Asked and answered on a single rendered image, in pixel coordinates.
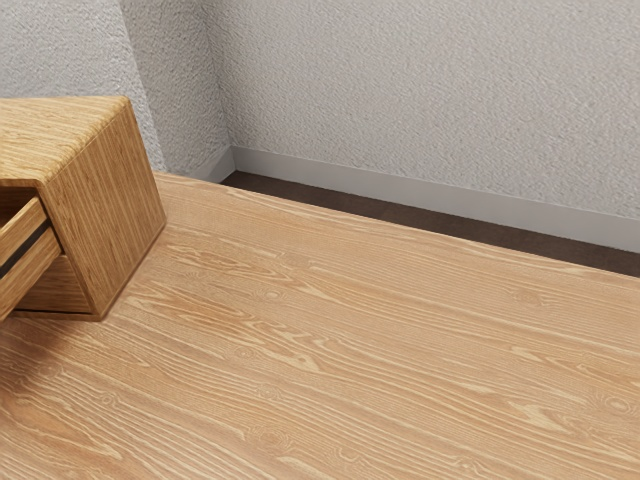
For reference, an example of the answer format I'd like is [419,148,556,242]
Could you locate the small wooden cabinet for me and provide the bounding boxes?
[0,95,168,322]

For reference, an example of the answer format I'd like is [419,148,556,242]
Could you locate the open wooden drawer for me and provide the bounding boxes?
[0,195,66,321]

